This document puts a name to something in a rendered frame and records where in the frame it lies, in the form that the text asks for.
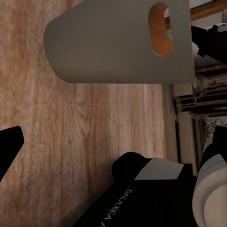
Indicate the wood fireplace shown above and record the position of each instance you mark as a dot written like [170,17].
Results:
[191,114]

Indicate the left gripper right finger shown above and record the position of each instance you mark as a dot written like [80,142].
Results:
[220,140]

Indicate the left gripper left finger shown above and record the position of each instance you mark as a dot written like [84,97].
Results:
[11,141]

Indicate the trash can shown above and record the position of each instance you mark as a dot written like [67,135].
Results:
[112,42]

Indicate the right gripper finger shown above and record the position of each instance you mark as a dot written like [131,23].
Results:
[201,30]
[198,36]

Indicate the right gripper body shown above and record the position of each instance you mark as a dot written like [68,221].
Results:
[215,45]

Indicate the door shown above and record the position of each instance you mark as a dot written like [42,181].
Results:
[199,9]

